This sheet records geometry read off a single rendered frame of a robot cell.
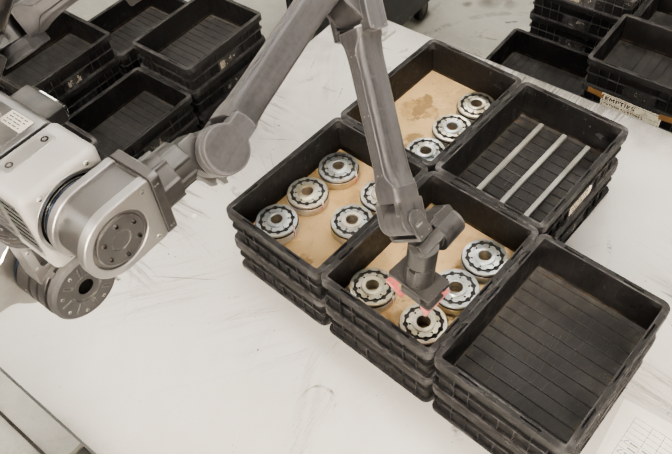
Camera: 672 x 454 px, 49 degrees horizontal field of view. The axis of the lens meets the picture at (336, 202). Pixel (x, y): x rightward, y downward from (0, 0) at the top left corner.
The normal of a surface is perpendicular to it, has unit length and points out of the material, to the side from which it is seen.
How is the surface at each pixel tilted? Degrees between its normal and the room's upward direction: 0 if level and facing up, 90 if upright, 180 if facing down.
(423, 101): 0
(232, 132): 51
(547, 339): 0
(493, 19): 0
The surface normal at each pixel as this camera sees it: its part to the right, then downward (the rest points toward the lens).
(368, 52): 0.55, 0.04
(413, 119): -0.07, -0.65
